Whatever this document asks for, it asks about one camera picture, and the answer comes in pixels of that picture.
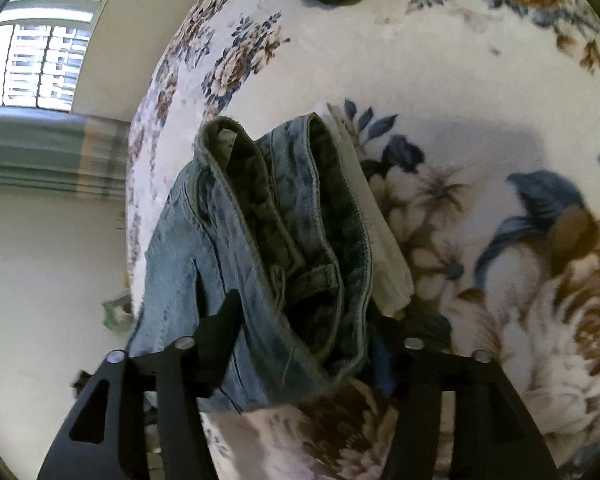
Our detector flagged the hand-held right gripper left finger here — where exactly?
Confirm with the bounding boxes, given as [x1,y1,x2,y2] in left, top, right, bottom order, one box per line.
[36,289,243,480]

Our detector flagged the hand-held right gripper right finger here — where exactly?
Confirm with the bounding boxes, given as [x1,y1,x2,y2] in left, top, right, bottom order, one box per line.
[366,305,564,480]

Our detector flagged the light blue denim pants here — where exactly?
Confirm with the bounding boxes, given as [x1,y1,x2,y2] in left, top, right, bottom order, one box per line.
[126,113,415,415]

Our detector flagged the small green object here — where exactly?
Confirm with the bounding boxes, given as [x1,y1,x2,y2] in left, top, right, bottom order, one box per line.
[101,298,132,332]

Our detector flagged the floral printed bed sheet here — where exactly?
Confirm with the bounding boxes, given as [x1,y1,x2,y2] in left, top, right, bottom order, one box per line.
[123,0,600,480]

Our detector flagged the striped green curtain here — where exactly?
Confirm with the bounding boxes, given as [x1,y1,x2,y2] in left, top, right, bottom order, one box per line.
[0,108,133,201]

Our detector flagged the window with grille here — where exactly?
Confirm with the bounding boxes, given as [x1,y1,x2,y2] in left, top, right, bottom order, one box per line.
[0,0,101,111]

